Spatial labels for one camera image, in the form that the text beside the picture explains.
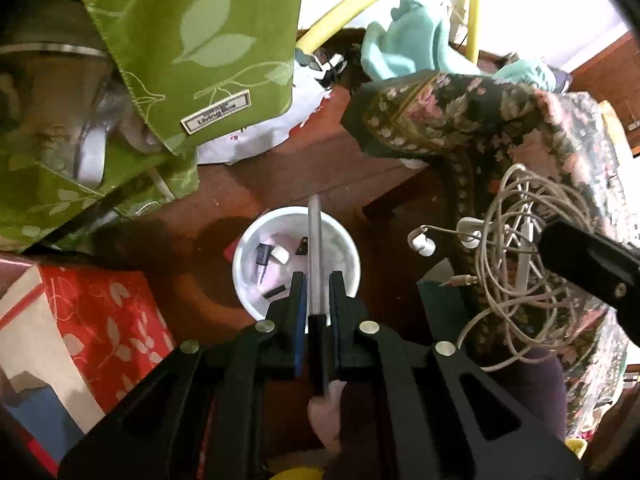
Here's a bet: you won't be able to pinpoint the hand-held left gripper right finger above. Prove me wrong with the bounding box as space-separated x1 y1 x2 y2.
327 270 587 480

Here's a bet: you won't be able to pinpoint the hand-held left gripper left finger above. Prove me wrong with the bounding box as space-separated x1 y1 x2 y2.
57 271 309 480

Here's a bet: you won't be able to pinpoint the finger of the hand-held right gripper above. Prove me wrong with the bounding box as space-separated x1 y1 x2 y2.
538 220 640 347

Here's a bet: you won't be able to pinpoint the white cup with pink liner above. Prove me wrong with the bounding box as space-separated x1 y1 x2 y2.
232 206 361 322

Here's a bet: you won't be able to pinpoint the grey pen with black end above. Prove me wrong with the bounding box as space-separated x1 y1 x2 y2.
307 195 332 397

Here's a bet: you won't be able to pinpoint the white earphone cable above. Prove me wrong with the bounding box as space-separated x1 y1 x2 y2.
407 162 603 372

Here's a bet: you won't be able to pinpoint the black grey marker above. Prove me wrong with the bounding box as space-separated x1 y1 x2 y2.
255 242 274 284

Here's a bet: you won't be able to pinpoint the dark teal box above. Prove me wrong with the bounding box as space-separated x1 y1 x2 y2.
417 259 482 342

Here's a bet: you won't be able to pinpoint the person's dark purple trousers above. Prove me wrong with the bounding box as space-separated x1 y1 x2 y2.
492 345 569 443

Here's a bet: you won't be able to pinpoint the red leaf-print box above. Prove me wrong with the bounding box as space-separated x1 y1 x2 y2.
0 264 177 433

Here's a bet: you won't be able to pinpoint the dark floral blanket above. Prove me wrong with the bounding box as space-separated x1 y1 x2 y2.
341 71 640 442

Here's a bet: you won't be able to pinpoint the yellow foam tube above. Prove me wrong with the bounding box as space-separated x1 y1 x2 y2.
295 0 481 64

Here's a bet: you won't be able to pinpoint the teal blanket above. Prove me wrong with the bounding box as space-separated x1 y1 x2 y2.
360 0 559 92

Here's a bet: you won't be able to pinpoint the green leaf-print cloth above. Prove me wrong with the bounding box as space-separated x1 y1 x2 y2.
0 0 309 254

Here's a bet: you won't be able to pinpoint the clear plastic cover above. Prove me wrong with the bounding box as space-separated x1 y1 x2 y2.
0 0 168 187

